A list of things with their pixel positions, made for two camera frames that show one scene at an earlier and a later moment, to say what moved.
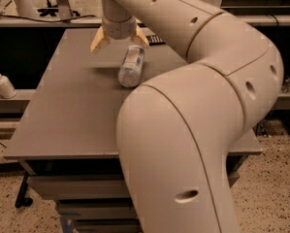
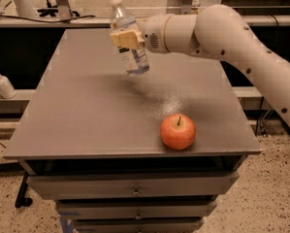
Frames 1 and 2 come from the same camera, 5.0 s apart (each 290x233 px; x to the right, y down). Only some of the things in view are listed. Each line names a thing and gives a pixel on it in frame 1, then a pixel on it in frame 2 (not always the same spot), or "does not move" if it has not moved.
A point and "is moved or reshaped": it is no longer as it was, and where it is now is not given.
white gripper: [119, 29] → [152, 33]
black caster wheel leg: [21, 200] does not move
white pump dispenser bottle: [3, 83] does not move
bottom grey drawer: [107, 225] does not move
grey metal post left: [64, 10] does not move
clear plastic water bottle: [130, 70] is moved or reshaped
